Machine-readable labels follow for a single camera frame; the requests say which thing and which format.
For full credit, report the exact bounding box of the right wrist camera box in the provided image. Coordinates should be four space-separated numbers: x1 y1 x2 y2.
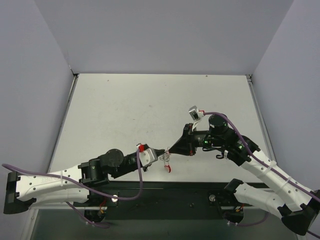
188 105 199 121

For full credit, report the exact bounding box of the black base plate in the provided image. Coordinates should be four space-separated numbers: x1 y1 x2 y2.
71 179 253 222

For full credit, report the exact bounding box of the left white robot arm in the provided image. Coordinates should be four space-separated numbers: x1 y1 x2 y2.
2 144 166 215

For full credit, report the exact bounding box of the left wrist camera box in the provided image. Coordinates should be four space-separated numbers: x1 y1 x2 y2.
139 148 158 167

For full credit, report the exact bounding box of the red handled keyring holder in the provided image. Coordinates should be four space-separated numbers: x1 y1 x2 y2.
159 151 172 173

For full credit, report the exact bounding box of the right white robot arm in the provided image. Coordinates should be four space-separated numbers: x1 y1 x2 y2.
168 111 320 236

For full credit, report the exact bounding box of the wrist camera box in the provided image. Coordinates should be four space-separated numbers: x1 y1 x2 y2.
139 148 158 167
188 105 199 121

